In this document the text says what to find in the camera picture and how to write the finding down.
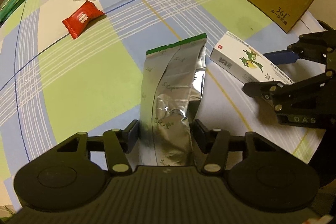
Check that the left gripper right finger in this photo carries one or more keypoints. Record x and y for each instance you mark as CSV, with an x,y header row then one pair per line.
x,y
215,144

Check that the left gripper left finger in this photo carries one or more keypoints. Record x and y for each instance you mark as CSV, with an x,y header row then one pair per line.
x,y
118,143

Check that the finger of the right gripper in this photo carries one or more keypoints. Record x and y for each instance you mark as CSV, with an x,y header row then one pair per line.
x,y
282,57
263,89

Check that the white medicine box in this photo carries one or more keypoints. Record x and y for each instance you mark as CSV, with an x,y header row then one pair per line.
x,y
244,62

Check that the silver foil tea bag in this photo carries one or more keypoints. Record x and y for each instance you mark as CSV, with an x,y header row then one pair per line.
x,y
171,92

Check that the checked blue green tablecloth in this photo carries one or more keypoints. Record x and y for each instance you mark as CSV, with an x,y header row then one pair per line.
x,y
53,86

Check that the red candy packet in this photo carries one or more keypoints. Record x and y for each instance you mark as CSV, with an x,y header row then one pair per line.
x,y
77,22

